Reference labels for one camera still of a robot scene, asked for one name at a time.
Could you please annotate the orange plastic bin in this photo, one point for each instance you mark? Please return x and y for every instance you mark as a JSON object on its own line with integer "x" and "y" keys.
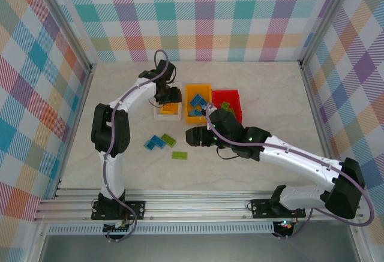
{"x": 195, "y": 120}

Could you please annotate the green lego brick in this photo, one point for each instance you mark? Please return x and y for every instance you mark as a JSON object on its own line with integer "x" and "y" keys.
{"x": 231, "y": 112}
{"x": 180, "y": 155}
{"x": 169, "y": 140}
{"x": 225, "y": 105}

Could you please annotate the blue lego brick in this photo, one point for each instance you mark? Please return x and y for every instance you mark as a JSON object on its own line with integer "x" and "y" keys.
{"x": 196, "y": 99}
{"x": 149, "y": 144}
{"x": 158, "y": 141}
{"x": 203, "y": 103}
{"x": 195, "y": 112}

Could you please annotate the white plastic bin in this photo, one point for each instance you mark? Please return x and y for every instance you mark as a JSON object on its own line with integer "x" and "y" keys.
{"x": 168, "y": 118}

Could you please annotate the red plastic bin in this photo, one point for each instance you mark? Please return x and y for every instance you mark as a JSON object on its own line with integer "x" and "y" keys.
{"x": 228, "y": 95}

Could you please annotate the yellow lego window frame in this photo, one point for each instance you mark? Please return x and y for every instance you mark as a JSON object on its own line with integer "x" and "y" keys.
{"x": 168, "y": 110}

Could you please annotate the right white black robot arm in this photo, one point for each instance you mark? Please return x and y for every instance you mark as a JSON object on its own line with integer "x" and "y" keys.
{"x": 300, "y": 160}

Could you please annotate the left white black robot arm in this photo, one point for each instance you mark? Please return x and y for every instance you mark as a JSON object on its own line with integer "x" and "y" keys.
{"x": 115, "y": 175}

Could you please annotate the small board with lights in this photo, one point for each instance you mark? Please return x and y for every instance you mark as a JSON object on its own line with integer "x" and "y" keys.
{"x": 285, "y": 225}

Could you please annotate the black connector board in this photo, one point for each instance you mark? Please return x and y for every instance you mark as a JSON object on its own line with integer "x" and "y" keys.
{"x": 115, "y": 229}

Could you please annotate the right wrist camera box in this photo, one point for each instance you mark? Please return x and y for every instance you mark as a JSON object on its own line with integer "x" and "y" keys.
{"x": 212, "y": 110}

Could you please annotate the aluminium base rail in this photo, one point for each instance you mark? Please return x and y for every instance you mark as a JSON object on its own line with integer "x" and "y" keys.
{"x": 195, "y": 206}

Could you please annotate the aluminium side rail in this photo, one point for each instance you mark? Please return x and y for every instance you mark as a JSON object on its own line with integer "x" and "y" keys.
{"x": 78, "y": 109}
{"x": 317, "y": 109}

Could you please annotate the aluminium frame post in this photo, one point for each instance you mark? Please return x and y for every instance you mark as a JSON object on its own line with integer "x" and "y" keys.
{"x": 69, "y": 19}
{"x": 327, "y": 19}

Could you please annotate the aluminium frame leg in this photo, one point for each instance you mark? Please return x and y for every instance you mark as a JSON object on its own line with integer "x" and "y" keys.
{"x": 360, "y": 244}
{"x": 37, "y": 244}

